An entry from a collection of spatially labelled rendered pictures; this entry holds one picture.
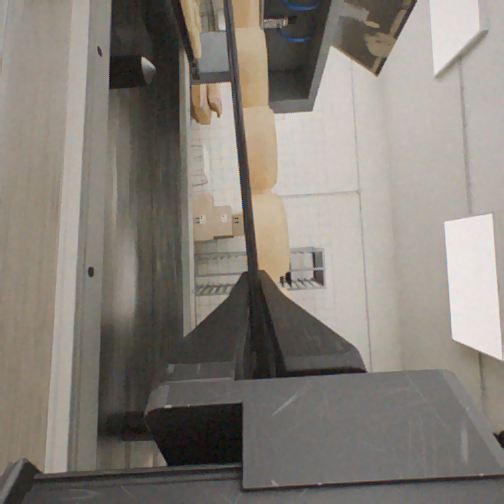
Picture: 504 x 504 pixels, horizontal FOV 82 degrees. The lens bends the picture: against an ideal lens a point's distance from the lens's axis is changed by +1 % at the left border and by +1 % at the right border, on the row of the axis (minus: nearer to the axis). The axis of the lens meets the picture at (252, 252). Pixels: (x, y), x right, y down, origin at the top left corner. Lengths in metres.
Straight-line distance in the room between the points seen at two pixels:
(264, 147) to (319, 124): 4.50
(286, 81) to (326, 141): 3.78
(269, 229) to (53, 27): 0.21
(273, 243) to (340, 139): 4.52
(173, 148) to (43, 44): 0.30
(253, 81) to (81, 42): 0.13
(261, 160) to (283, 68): 0.69
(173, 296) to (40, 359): 0.29
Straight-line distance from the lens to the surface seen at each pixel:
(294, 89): 0.83
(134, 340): 0.43
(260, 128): 0.18
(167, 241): 0.49
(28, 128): 0.25
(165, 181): 0.53
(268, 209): 0.16
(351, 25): 0.78
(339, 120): 4.76
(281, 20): 0.72
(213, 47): 0.93
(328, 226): 4.33
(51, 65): 0.27
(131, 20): 0.51
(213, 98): 3.91
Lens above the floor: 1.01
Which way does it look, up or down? 1 degrees down
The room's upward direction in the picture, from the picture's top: 86 degrees clockwise
